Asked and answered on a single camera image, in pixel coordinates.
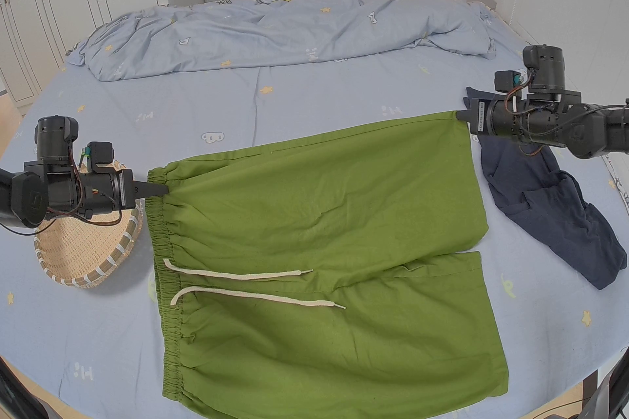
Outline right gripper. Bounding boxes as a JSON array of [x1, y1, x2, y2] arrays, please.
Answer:
[[468, 96, 530, 143]]

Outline round woven basket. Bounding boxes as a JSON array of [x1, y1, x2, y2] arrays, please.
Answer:
[[33, 159, 144, 290]]

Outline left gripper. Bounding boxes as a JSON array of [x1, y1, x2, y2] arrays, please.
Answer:
[[81, 169, 134, 217]]

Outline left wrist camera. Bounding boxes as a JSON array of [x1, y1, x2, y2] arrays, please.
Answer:
[[85, 141, 124, 173]]

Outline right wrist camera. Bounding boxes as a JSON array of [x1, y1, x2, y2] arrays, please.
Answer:
[[493, 70, 523, 98]]

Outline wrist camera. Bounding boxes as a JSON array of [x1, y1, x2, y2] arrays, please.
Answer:
[[493, 70, 523, 98], [85, 141, 124, 173]]

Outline green shorts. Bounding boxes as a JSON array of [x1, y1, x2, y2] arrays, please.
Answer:
[[146, 110, 509, 419]]

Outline pale blue quilt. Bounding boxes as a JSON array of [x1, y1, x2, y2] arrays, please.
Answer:
[[65, 0, 497, 82]]

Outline dark blue garment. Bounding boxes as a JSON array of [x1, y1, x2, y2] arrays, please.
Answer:
[[462, 85, 627, 290]]

